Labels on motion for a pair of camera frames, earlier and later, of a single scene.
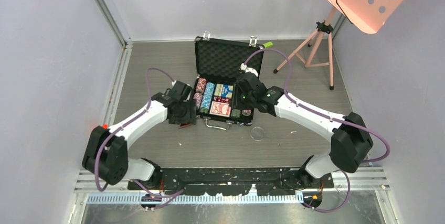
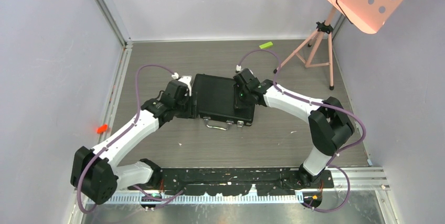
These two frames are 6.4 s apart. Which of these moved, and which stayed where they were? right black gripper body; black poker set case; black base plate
Moved: black poker set case
Stayed: right black gripper body; black base plate
